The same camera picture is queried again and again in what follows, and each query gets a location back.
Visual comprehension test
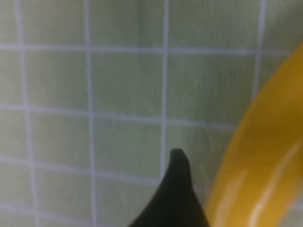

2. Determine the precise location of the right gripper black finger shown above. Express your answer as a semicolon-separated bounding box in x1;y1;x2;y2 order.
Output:
127;148;210;227

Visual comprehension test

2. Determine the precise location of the yellow banana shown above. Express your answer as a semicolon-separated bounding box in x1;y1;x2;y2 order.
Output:
205;41;303;227

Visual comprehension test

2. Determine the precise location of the green checkered tablecloth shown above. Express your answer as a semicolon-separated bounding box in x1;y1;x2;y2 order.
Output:
0;0;303;227

